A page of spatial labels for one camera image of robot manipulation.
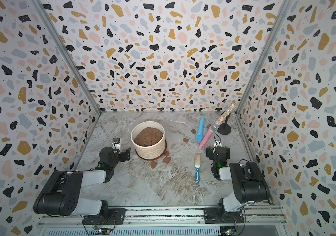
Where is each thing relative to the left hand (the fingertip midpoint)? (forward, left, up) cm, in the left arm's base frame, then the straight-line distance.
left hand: (123, 146), depth 92 cm
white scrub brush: (-8, -47, -5) cm, 48 cm away
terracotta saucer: (-6, -21, -5) cm, 22 cm away
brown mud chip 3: (-1, -27, -7) cm, 28 cm away
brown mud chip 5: (-9, -19, -7) cm, 22 cm away
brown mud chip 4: (-5, -27, -8) cm, 29 cm away
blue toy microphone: (+10, -50, -4) cm, 51 cm away
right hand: (0, -61, -1) cm, 61 cm away
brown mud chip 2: (+10, -40, -8) cm, 42 cm away
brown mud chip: (+18, -47, -8) cm, 50 cm away
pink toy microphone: (+15, -58, -5) cm, 60 cm away
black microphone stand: (+18, -70, -6) cm, 73 cm away
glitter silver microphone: (+10, -59, +6) cm, 60 cm away
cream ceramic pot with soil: (+4, -16, +4) cm, 17 cm away
